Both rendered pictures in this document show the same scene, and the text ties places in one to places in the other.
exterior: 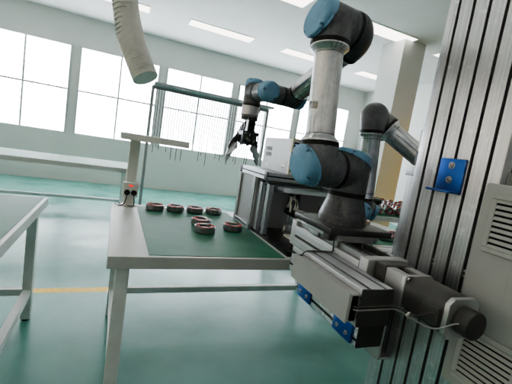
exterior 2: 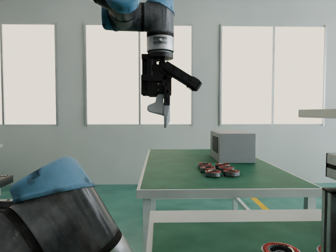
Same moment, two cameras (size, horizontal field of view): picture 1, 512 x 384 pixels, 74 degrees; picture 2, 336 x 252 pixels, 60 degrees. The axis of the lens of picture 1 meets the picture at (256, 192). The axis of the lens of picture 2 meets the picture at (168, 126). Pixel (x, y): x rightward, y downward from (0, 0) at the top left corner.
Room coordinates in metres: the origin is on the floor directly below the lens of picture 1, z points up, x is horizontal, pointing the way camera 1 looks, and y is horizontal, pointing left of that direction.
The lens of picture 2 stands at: (1.77, -0.67, 1.19)
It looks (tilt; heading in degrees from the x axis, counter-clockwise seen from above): 3 degrees down; 112
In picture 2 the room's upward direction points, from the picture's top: straight up
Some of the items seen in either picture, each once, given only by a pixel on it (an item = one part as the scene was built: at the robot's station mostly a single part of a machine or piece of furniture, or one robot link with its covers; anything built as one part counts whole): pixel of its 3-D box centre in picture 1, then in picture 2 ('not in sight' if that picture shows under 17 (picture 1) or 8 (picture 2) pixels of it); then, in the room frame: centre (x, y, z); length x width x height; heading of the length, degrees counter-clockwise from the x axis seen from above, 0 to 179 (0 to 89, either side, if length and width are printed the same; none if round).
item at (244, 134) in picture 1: (248, 131); (157, 76); (1.44, 0.07, 1.29); 0.09 x 0.08 x 0.12; 22
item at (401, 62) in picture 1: (384, 145); not in sight; (5.86, -2.03, 1.65); 0.50 x 0.45 x 3.30; 23
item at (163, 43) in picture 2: (251, 112); (160, 46); (1.45, 0.07, 1.37); 0.08 x 0.08 x 0.05
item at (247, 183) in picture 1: (245, 198); not in sight; (2.12, 0.06, 0.91); 0.28 x 0.03 x 0.32; 23
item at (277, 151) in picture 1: (305, 158); not in sight; (2.18, -0.28, 1.22); 0.44 x 0.39 x 0.20; 113
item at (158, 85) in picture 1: (206, 159); not in sight; (5.27, 0.85, 0.97); 1.84 x 0.50 x 1.93; 113
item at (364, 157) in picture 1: (349, 170); not in sight; (1.07, -0.28, 1.20); 0.13 x 0.12 x 0.14; 120
